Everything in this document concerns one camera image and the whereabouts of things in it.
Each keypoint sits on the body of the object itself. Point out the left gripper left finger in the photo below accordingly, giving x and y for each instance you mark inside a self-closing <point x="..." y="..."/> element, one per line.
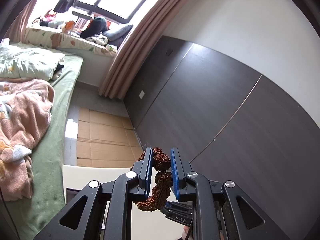
<point x="103" y="210"/>

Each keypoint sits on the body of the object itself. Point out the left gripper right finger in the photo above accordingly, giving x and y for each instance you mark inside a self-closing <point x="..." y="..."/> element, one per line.
<point x="220" y="210"/>

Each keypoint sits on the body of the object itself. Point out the right hand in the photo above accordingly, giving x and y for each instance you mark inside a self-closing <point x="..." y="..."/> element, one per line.
<point x="187" y="234"/>

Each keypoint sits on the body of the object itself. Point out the white square table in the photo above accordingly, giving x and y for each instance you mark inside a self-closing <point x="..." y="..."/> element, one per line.
<point x="144" y="225"/>

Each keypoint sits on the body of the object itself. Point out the green bed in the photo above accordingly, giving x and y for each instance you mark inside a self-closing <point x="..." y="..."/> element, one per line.
<point x="29" y="216"/>

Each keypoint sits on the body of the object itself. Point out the flattened cardboard floor sheets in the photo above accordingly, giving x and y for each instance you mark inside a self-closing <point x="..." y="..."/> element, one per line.
<point x="106" y="140"/>

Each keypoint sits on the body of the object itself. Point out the pink fleece blanket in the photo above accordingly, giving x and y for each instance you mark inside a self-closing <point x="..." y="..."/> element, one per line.
<point x="25" y="117"/>

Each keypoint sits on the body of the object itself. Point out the pink right curtain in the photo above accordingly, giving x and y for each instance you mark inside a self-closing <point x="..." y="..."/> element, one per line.
<point x="136" y="47"/>

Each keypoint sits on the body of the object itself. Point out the pink curtain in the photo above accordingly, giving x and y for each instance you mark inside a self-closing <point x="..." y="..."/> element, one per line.
<point x="136" y="47"/>
<point x="16" y="32"/>

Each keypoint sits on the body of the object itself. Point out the light green floral duvet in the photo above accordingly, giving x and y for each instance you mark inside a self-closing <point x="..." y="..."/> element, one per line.
<point x="24" y="61"/>

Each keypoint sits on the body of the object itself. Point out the grey pillow on sill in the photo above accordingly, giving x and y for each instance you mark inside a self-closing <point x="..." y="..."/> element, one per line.
<point x="117" y="32"/>

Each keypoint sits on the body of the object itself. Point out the patterned window seat cushion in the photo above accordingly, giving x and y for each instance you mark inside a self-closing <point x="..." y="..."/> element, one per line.
<point x="54" y="38"/>

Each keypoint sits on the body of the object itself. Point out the black bag on sill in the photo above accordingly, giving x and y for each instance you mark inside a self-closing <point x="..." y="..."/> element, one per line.
<point x="96" y="26"/>

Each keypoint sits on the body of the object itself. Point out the orange item on sill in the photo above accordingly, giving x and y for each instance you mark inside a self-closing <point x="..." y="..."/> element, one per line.
<point x="69" y="26"/>

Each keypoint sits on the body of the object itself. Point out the pink left curtain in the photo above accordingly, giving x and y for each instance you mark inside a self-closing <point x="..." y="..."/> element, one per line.
<point x="16" y="32"/>

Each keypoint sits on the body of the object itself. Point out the white wall socket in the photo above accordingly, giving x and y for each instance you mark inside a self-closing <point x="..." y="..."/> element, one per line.
<point x="141" y="95"/>

